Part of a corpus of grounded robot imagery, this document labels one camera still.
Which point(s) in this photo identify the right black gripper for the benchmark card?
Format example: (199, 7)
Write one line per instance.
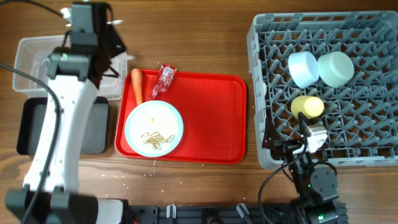
(286, 145)

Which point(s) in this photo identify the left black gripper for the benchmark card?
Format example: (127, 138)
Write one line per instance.
(120, 47)

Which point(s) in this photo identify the yellow plastic cup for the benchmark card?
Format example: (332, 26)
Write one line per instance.
(310, 106)

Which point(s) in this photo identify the orange carrot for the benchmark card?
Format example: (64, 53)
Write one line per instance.
(136, 77)

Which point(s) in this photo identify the red snack wrapper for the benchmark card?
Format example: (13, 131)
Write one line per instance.
(164, 79)

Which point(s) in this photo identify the light blue bowl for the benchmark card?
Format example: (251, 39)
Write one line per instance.
(303, 68)

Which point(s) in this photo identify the mint green bowl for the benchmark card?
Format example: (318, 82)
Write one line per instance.
(335, 69)

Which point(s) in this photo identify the light blue plate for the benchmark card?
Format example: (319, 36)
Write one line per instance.
(140, 115)

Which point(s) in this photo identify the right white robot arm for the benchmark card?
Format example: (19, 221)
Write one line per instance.
(315, 182)

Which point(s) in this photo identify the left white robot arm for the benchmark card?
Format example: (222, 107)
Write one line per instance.
(50, 190)

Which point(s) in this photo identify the grey dishwasher rack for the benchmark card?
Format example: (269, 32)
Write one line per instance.
(361, 116)

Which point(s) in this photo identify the red serving tray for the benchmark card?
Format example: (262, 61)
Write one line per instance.
(213, 109)

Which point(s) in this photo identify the clear plastic bin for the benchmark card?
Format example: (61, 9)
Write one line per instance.
(31, 58)

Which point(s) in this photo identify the black plastic tray bin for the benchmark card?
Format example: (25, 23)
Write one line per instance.
(95, 137)

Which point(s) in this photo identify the food scraps on plate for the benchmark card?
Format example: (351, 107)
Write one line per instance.
(157, 132)

